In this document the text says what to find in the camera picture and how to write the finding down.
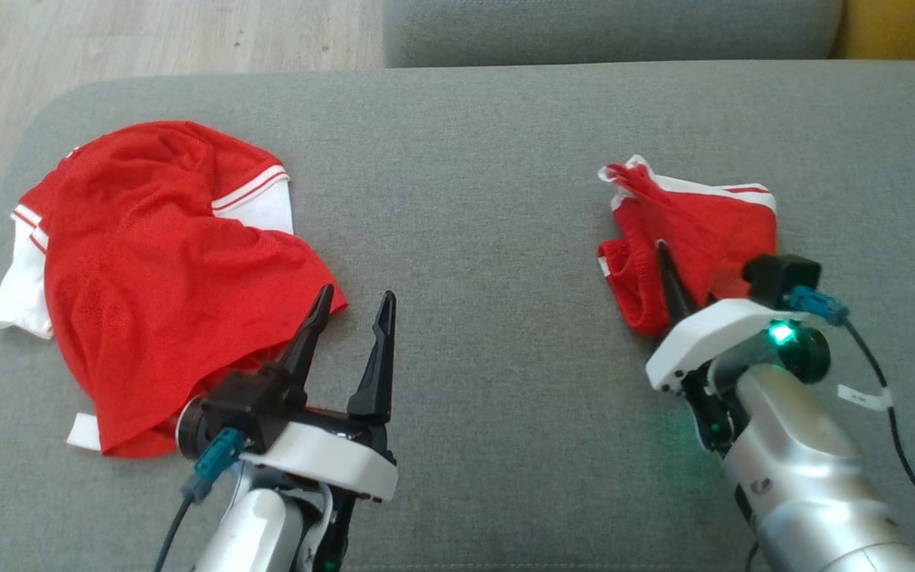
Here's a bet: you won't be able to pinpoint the white cable label tag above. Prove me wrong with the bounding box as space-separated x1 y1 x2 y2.
837 385 892 412

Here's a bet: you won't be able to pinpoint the red shorts with white trim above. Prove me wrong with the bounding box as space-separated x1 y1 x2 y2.
596 155 780 336

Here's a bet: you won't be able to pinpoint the red jersey with white sleeves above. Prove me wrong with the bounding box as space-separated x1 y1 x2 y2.
0 119 349 460

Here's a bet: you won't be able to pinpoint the small grey sofa seat cushion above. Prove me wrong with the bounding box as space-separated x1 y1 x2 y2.
384 0 844 69

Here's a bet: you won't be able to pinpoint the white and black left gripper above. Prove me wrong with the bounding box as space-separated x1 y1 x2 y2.
241 284 400 572

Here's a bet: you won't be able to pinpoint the yellow sofa back cushion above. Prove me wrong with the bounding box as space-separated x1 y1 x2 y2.
831 0 915 63

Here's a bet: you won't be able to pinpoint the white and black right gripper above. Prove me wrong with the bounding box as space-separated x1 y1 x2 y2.
646 240 813 456

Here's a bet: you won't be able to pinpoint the black left cable teal plug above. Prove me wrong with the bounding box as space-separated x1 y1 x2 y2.
154 427 245 572

